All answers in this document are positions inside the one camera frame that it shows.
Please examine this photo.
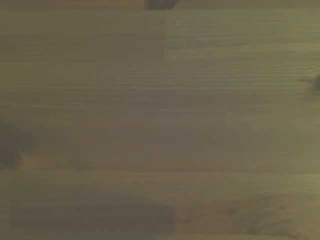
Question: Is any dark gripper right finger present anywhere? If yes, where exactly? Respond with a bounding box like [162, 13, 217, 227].
[161, 0, 179, 10]

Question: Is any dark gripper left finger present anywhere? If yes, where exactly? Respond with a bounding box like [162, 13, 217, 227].
[144, 0, 162, 11]

